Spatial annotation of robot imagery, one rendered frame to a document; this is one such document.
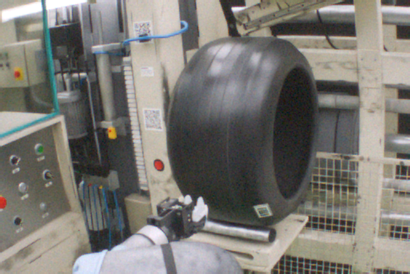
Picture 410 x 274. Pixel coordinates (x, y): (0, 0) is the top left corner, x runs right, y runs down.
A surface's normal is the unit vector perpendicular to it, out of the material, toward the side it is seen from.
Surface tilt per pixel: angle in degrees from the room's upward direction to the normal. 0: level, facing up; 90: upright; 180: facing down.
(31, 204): 90
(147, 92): 90
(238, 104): 60
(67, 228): 90
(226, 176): 96
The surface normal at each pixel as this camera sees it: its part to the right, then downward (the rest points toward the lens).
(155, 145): -0.50, 0.30
